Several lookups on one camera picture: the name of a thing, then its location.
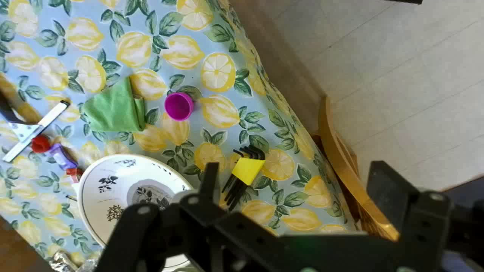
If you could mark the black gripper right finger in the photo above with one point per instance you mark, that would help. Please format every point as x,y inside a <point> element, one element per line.
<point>428,227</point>

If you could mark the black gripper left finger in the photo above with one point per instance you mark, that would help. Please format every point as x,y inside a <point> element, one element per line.
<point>145,232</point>

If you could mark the pink lid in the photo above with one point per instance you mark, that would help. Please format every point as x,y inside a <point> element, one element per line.
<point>177,106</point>

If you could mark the white patterned bowl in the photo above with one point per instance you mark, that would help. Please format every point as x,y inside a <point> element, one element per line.
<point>115,176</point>

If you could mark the wooden lattice back chair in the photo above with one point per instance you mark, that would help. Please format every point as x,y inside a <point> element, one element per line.
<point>348,171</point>

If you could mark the red and purple toy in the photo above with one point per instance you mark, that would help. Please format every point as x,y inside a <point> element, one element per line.
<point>62,158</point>

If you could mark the black and yellow brush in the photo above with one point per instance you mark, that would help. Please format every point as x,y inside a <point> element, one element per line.
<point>247,171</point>

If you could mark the green cloth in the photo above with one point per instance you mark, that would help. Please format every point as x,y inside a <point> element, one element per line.
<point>115,108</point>

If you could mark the metal squeegee tool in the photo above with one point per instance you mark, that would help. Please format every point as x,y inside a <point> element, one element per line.
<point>30,134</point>

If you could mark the lemon print tablecloth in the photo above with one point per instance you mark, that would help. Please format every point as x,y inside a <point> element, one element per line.
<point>151,31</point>

